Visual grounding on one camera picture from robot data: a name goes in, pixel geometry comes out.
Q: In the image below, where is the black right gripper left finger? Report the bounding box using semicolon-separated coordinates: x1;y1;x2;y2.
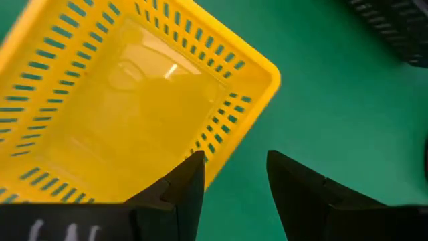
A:
125;150;206;241

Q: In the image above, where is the black plastic basket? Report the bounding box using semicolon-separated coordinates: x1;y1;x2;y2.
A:
344;0;428;68

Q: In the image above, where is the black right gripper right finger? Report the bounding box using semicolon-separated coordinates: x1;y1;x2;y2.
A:
266;149;386;241

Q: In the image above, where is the yellow plastic basket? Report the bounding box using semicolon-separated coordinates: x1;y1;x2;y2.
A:
0;0;282;205

